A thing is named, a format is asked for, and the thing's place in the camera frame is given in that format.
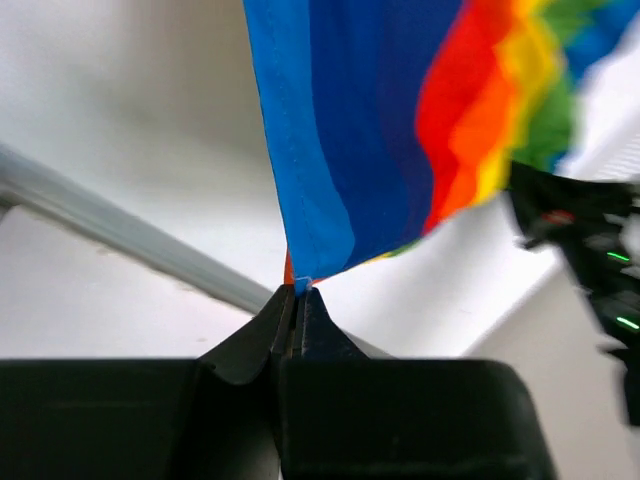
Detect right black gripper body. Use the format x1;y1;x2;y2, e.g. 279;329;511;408
507;162;639;425

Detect rainbow striped shorts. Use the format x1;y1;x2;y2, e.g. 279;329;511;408
244;1;639;292

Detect left aluminium rail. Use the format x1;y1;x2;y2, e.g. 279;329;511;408
1;145;272;314

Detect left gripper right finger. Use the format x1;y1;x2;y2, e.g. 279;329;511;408
279;290;557;479

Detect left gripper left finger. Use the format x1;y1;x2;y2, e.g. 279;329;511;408
1;286;295;479

